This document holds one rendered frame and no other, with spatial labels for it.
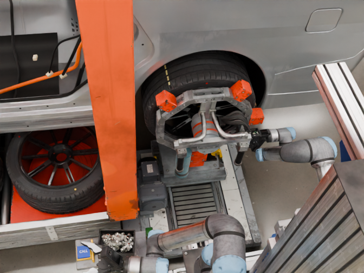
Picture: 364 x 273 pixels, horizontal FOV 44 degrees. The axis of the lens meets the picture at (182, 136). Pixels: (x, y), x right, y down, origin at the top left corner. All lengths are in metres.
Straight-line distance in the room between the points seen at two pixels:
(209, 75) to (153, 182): 0.87
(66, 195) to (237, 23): 1.40
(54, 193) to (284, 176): 1.72
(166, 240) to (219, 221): 0.29
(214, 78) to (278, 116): 1.51
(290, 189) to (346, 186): 2.34
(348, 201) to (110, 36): 0.83
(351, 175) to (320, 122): 2.75
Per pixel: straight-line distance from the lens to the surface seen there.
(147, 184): 2.86
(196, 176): 3.19
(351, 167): 1.16
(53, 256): 3.16
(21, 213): 3.02
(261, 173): 3.47
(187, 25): 2.15
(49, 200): 2.77
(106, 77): 1.55
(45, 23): 3.13
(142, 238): 2.66
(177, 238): 1.80
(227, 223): 1.63
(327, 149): 2.28
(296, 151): 2.23
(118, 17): 1.37
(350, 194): 1.12
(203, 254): 2.02
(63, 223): 2.80
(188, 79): 2.36
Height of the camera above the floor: 2.94
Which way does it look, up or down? 56 degrees down
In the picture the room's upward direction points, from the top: 8 degrees clockwise
